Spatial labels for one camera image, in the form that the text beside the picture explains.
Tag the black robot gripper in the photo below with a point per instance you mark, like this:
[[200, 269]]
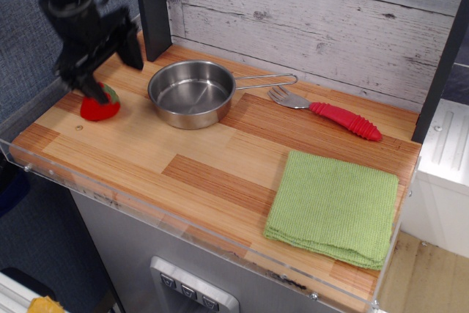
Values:
[[89, 39]]

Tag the red toy tomato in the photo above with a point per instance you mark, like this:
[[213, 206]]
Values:
[[91, 110]]

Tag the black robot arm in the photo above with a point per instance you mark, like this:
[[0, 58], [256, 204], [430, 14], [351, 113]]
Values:
[[88, 40]]

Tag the green folded cloth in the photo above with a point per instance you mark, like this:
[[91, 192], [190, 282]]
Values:
[[335, 208]]

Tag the small steel saucepan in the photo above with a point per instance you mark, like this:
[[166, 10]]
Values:
[[195, 94]]

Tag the silver cabinet with dispenser panel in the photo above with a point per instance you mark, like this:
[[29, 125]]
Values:
[[160, 263]]

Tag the yellow object at corner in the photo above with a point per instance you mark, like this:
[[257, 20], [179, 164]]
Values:
[[44, 305]]

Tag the white ribbed appliance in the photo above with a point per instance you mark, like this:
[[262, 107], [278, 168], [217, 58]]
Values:
[[436, 210]]

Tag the dark left vertical post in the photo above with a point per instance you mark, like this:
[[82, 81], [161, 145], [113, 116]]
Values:
[[156, 27]]

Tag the dark vertical post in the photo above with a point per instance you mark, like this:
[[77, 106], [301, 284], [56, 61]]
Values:
[[447, 60], [156, 27]]

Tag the fork with red handle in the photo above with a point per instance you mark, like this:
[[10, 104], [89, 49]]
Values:
[[355, 123]]

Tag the dark right vertical post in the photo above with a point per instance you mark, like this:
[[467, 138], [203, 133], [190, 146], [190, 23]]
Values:
[[447, 60]]

